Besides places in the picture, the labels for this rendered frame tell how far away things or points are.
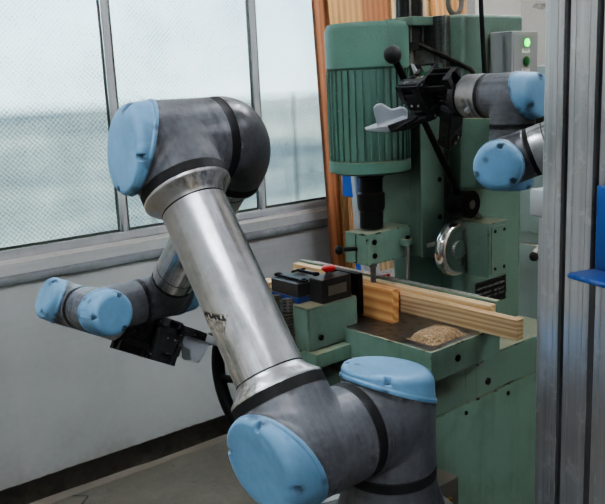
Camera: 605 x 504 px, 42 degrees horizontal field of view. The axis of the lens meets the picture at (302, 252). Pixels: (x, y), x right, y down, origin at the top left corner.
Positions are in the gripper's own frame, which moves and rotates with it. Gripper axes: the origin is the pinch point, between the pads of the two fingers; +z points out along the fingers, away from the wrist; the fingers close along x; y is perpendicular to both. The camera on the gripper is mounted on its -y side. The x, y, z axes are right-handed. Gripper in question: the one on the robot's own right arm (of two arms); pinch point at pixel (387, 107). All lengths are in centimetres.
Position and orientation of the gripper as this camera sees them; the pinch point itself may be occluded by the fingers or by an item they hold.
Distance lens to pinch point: 158.3
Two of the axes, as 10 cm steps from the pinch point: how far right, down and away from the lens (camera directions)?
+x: -5.9, 7.1, -3.9
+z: -6.5, -1.3, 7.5
